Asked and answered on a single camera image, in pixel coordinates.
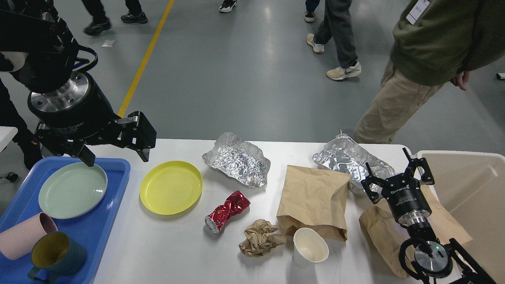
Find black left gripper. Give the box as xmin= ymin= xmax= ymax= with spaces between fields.
xmin=28 ymin=71 xmax=157 ymax=167

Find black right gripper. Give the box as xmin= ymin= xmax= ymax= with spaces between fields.
xmin=360 ymin=147 xmax=435 ymax=226

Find yellow plastic plate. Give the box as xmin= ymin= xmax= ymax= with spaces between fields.
xmin=140 ymin=161 xmax=203 ymax=215

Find dark teal mug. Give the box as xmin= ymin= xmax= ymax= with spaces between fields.
xmin=28 ymin=232 xmax=87 ymax=284

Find pink mug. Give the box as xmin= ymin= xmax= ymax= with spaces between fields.
xmin=0 ymin=212 xmax=58 ymax=260

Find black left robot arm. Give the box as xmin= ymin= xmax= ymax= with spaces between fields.
xmin=1 ymin=0 xmax=157 ymax=166

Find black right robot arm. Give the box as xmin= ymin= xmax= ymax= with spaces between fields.
xmin=361 ymin=148 xmax=495 ymax=284

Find brown paper bag right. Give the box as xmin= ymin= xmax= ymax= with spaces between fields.
xmin=359 ymin=185 xmax=472 ymax=278

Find crumpled foil tray right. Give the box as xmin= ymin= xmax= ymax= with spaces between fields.
xmin=312 ymin=134 xmax=396 ymax=196

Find crumpled foil tray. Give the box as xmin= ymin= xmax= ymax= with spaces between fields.
xmin=202 ymin=132 xmax=271 ymax=188
xmin=312 ymin=134 xmax=396 ymax=196

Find pale green plate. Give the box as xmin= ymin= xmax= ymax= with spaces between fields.
xmin=38 ymin=162 xmax=108 ymax=219

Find beige plastic bin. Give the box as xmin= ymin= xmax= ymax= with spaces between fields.
xmin=417 ymin=150 xmax=505 ymax=284

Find large brown paper bag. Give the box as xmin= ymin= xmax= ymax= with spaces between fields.
xmin=277 ymin=165 xmax=350 ymax=241

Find blue plastic tray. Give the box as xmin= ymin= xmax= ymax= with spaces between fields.
xmin=0 ymin=157 xmax=130 ymax=284

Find white side table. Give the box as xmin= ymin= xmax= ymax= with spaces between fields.
xmin=0 ymin=126 xmax=17 ymax=152

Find person black trousers black shoes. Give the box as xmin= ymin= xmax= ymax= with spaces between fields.
xmin=0 ymin=79 xmax=44 ymax=171

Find white paper cup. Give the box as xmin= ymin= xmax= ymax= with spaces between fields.
xmin=293 ymin=228 xmax=329 ymax=268

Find crumpled foil tray left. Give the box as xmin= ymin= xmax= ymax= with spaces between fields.
xmin=202 ymin=132 xmax=271 ymax=188

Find person dark trousers black sneakers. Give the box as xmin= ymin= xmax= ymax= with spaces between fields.
xmin=81 ymin=0 xmax=149 ymax=37

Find crushed red can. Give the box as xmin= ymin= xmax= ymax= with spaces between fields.
xmin=204 ymin=191 xmax=251 ymax=234

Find person green sweater khaki trousers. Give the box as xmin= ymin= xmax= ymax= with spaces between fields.
xmin=353 ymin=0 xmax=505 ymax=144

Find crumpled brown paper ball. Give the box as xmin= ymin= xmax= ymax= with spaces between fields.
xmin=239 ymin=219 xmax=287 ymax=258

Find person grey trousers white sneakers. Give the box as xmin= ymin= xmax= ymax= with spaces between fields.
xmin=307 ymin=0 xmax=361 ymax=81

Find person blue jeans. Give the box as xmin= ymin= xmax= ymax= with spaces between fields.
xmin=219 ymin=0 xmax=320 ymax=23

